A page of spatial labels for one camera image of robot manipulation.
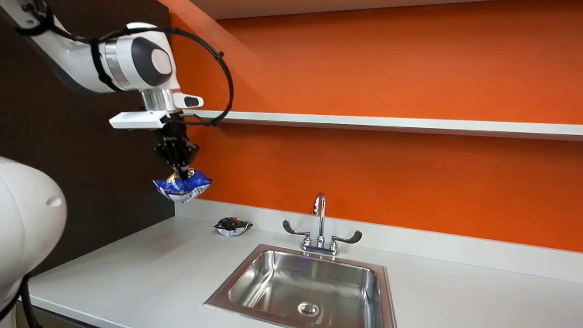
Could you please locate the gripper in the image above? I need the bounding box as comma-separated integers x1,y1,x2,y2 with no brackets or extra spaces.
153,121,200,180

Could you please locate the blue snack bag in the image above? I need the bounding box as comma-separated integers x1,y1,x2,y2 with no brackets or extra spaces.
153,169,213,204

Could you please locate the black snack bag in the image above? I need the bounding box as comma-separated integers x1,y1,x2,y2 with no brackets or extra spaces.
214,217,254,237

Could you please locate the tap lever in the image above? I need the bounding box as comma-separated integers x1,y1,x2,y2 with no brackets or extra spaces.
331,230,363,245
282,220,312,238

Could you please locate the chrome tap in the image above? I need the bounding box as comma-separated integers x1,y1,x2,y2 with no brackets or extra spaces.
282,193,363,256

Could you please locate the steel sink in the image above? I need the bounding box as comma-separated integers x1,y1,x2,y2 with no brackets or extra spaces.
204,244,397,328

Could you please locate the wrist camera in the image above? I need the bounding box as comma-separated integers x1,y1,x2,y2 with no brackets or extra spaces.
109,111,169,130

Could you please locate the white wall shelf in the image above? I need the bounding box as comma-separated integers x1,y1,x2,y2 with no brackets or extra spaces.
181,109,583,142

